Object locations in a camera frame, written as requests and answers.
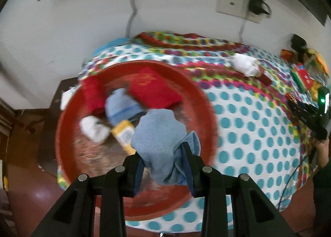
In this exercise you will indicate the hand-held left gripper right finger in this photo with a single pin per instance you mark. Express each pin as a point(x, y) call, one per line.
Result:
point(188, 175)

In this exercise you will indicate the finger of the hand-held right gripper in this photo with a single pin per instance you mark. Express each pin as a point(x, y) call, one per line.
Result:
point(297, 107)

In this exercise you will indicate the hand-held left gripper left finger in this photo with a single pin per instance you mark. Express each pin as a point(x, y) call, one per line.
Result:
point(138, 178)

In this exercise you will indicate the plain light blue towel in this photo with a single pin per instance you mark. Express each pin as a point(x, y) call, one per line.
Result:
point(161, 146)

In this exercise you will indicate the yellow tea box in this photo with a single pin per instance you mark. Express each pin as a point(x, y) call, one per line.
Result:
point(125, 135)

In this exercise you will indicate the red plastic basin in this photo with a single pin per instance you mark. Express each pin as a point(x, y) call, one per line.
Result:
point(85, 156)

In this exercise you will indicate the light blue striped towel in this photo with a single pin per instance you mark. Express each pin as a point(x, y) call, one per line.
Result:
point(121, 107)

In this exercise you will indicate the red towel with gold embroidery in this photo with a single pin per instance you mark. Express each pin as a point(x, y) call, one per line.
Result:
point(152, 88)

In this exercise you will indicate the plain red towel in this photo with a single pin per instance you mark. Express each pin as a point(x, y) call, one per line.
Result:
point(93, 94)

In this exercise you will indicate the person's right hand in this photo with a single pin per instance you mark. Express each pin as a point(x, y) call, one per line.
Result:
point(322, 149)

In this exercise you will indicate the green and red box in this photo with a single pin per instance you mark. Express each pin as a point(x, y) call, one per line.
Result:
point(301, 75)

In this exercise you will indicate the dark red carton box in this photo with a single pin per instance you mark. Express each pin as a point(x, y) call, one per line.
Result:
point(264, 77)

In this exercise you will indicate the clear bag of yellow snacks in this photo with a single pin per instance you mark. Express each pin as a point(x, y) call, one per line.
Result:
point(315, 65)

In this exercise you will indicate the orange snack packet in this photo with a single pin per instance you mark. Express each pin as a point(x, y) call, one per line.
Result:
point(287, 54)

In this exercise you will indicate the polka dot blanket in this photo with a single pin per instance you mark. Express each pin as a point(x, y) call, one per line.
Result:
point(245, 136)

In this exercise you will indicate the small white cloth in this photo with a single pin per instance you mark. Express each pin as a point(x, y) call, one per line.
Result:
point(94, 128)

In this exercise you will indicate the white crumpled cloth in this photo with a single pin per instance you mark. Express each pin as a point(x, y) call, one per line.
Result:
point(245, 63)

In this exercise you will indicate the dark wooden nightstand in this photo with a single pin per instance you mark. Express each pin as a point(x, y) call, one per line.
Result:
point(53, 123)

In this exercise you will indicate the white paper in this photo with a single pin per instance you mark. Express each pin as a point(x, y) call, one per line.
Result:
point(66, 98)

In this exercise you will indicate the black charger plug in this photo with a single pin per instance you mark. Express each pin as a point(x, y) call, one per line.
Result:
point(257, 3)

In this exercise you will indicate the blue cloth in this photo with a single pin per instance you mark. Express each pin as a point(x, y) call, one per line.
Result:
point(113, 43)

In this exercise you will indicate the brown wooden cabinet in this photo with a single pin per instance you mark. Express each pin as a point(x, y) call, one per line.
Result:
point(5, 118)

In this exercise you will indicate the black clamp mount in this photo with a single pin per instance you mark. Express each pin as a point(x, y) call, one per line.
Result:
point(298, 44)

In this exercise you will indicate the white wall socket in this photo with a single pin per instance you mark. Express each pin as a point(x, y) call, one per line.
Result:
point(238, 7)

